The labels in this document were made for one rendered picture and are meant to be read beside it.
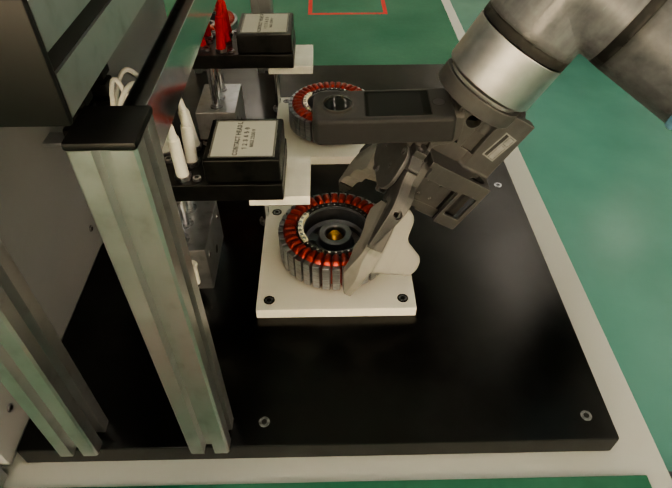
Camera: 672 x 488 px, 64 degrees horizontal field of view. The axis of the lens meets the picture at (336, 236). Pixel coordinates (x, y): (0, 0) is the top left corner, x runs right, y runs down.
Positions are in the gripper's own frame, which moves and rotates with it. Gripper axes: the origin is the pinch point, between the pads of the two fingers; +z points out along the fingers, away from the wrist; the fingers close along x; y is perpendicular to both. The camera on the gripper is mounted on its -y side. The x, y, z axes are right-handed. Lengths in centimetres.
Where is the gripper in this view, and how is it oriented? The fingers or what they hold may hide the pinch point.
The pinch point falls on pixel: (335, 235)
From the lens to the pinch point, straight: 54.0
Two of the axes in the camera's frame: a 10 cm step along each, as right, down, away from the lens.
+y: 8.7, 3.5, 3.6
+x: -0.2, -6.9, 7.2
